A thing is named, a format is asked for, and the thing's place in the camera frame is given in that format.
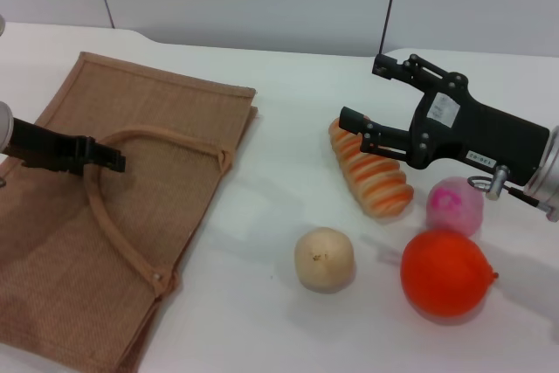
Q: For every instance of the round beige egg yolk pastry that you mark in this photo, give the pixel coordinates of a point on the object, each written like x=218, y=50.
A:
x=324, y=259

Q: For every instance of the pink round ball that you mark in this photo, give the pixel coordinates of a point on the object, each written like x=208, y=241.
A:
x=454, y=209

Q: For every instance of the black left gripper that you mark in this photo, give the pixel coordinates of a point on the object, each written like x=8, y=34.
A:
x=48, y=148

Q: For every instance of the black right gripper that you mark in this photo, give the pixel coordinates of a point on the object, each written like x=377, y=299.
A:
x=480, y=137

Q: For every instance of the orange striped bread loaf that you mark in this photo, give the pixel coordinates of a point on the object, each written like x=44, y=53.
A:
x=375, y=185

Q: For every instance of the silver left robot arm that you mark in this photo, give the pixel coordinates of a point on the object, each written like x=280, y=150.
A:
x=5, y=128

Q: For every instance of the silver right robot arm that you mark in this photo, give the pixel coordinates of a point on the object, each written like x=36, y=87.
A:
x=548, y=176

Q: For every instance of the orange round fruit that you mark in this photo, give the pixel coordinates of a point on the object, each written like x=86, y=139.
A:
x=441, y=274

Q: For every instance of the brown jute tote bag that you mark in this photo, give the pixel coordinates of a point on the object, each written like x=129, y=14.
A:
x=144, y=106

